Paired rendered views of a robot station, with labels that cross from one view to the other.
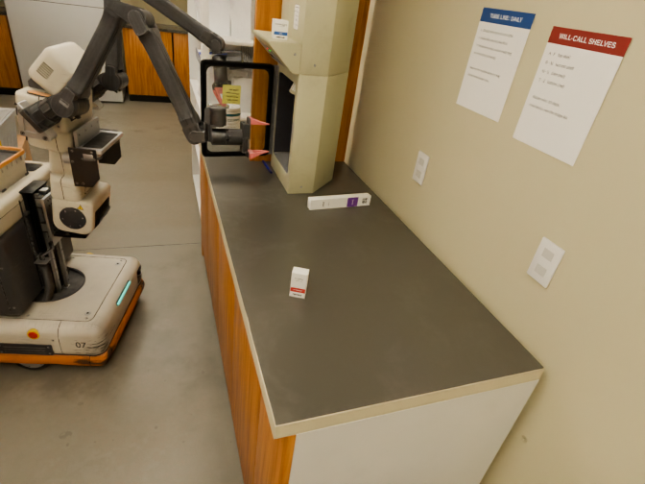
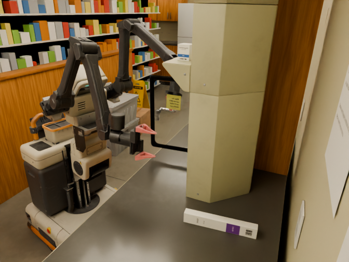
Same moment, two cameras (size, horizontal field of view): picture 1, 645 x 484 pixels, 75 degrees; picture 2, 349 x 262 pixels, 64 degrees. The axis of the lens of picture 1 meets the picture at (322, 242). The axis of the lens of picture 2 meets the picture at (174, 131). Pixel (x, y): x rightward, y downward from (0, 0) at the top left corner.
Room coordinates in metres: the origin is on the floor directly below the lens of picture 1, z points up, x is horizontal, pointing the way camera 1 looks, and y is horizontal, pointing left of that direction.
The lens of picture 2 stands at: (0.86, -0.51, 1.69)
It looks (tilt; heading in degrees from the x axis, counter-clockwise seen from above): 24 degrees down; 46
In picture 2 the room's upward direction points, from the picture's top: 1 degrees clockwise
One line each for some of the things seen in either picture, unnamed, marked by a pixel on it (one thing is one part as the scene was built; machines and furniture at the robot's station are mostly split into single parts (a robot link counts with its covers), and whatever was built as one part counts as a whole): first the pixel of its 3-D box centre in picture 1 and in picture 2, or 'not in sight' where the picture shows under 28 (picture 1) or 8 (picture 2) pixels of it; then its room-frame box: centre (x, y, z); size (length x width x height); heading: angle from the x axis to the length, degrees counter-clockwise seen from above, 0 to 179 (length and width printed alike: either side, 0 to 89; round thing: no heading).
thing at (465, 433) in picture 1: (292, 287); not in sight; (1.60, 0.11, 0.45); 2.05 x 0.67 x 0.90; 23
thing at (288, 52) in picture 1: (274, 50); (190, 69); (1.71, 0.29, 1.46); 0.32 x 0.12 x 0.10; 23
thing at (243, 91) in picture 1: (237, 111); (177, 115); (1.79, 0.45, 1.19); 0.30 x 0.01 x 0.40; 118
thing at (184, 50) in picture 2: (279, 29); (186, 51); (1.66, 0.27, 1.54); 0.05 x 0.05 x 0.06; 19
